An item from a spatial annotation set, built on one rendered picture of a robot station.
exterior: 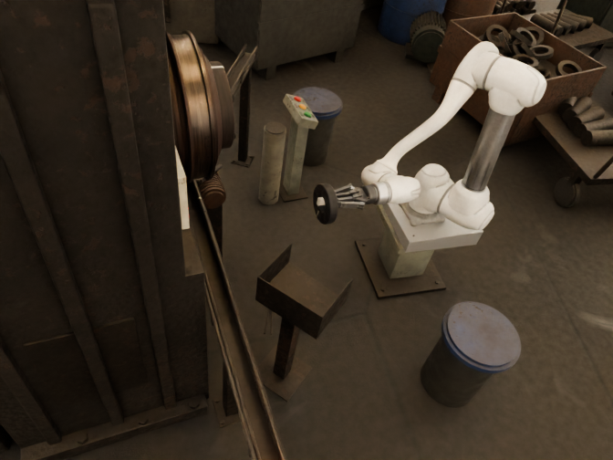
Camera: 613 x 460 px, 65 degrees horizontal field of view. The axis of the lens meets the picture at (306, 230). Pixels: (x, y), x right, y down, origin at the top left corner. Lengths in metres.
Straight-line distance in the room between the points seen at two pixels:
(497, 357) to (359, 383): 0.63
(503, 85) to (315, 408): 1.50
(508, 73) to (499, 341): 1.03
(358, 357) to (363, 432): 0.35
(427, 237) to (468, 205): 0.26
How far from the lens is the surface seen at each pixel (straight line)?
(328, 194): 1.76
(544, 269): 3.18
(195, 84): 1.45
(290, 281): 1.80
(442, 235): 2.40
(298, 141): 2.75
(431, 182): 2.28
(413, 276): 2.73
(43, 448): 2.18
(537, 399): 2.63
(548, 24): 5.30
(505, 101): 1.99
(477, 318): 2.15
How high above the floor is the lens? 2.03
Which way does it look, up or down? 46 degrees down
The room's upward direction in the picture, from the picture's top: 11 degrees clockwise
